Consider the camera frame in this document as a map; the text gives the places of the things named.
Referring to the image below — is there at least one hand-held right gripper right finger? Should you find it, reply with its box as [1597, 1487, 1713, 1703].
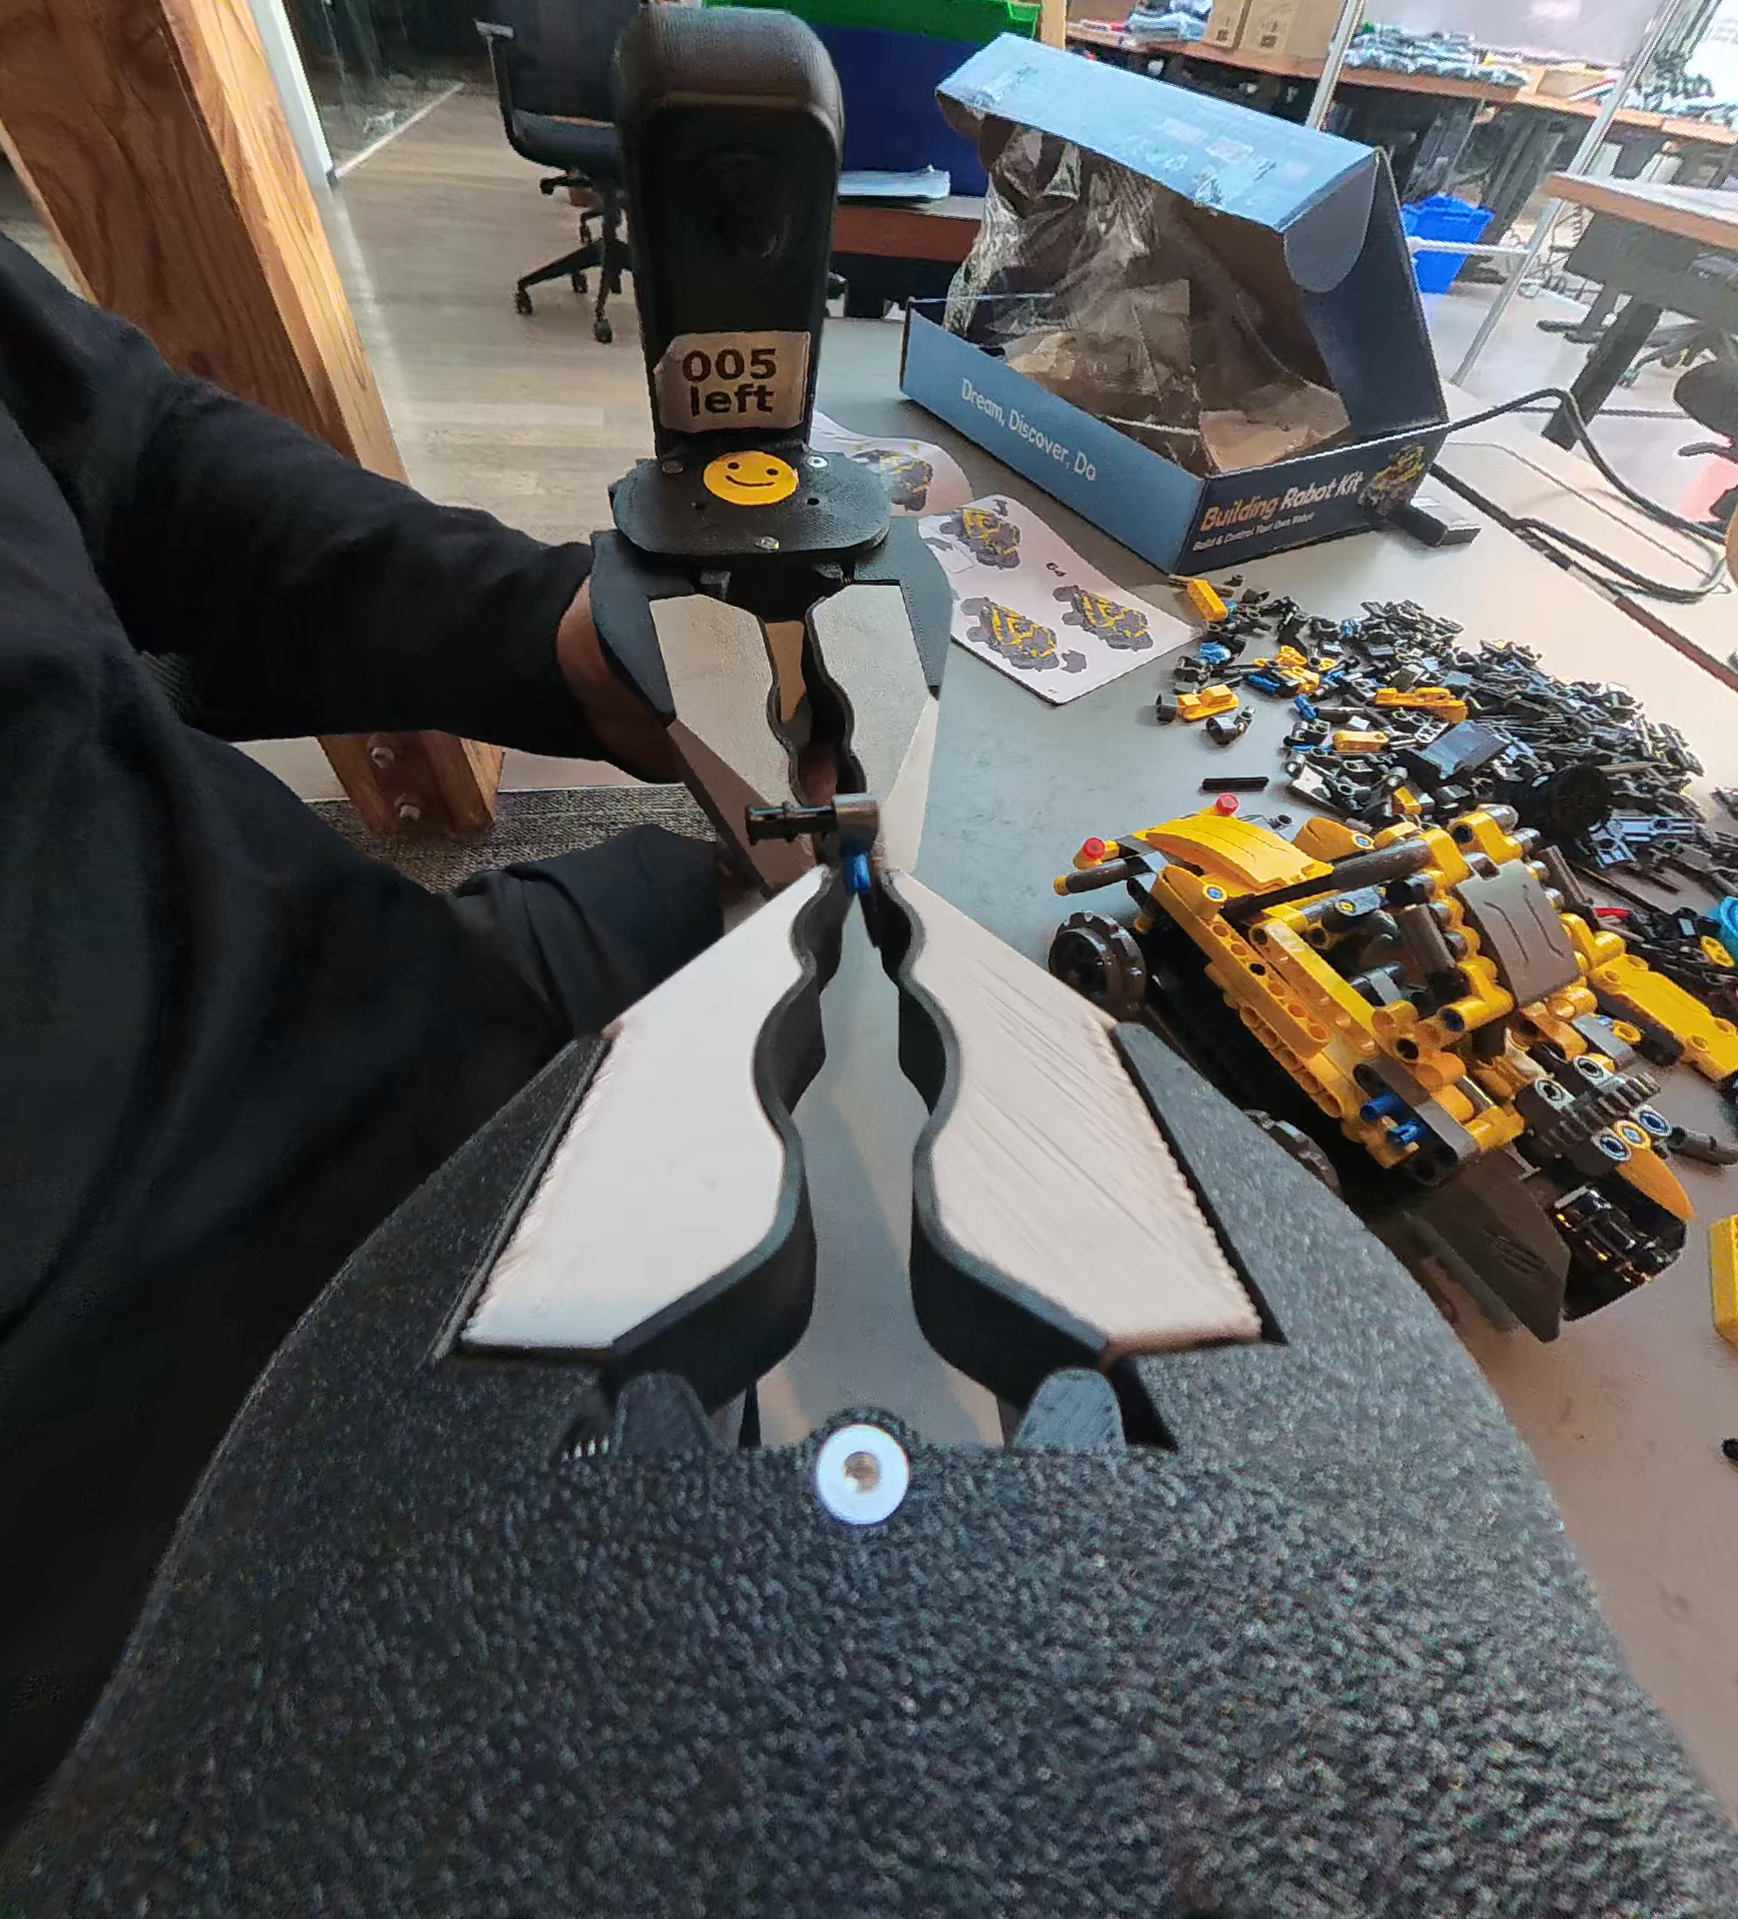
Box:
[870, 869, 1267, 1369]

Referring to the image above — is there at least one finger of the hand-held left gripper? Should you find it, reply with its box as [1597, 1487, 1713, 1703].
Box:
[648, 593, 824, 901]
[804, 583, 946, 879]

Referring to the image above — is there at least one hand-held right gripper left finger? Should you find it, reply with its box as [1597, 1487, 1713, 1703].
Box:
[456, 865, 854, 1403]

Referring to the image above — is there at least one grey toothed rack brick assembly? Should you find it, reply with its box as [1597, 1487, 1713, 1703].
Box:
[744, 791, 890, 901]

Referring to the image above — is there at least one yellow brick toy vehicle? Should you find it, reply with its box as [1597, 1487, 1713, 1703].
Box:
[1050, 801, 1738, 1343]

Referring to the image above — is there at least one person's left forearm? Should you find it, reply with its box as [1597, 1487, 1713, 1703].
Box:
[61, 344, 604, 759]

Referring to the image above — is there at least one grey desk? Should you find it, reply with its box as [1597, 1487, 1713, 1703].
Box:
[750, 314, 1738, 1891]

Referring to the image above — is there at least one person's left hand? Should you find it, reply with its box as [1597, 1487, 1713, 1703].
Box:
[558, 583, 694, 785]

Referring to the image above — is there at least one instruction booklet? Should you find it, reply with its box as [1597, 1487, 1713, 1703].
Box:
[810, 412, 1201, 707]

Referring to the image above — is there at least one blue bin with green lid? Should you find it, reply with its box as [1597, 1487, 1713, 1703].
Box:
[704, 0, 1044, 198]

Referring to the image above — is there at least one blue cardboard kit box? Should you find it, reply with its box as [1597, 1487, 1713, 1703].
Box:
[900, 32, 1453, 575]

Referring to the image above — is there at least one crumpled clear plastic bag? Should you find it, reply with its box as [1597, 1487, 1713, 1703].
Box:
[944, 120, 1351, 473]

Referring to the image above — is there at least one person's black clothed torso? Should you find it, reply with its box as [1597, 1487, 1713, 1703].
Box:
[0, 150, 728, 1919]

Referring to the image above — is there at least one wooden pillar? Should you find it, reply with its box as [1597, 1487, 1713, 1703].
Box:
[0, 0, 504, 839]

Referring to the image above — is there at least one pile of loose brick pieces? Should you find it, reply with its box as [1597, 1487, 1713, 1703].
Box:
[1153, 575, 1738, 1501]

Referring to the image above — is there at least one black wheel rim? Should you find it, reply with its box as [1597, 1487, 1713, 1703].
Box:
[1505, 763, 1621, 849]

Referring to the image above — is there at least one small blue bin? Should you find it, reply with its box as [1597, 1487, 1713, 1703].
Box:
[1401, 192, 1493, 294]

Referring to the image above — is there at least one long wooden background table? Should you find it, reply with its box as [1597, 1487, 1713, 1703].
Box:
[1071, 0, 1738, 152]

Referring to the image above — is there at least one wooden table with black legs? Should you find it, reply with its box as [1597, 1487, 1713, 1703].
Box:
[1535, 168, 1738, 451]

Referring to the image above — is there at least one black power cable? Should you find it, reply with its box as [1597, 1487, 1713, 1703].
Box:
[1435, 386, 1733, 605]

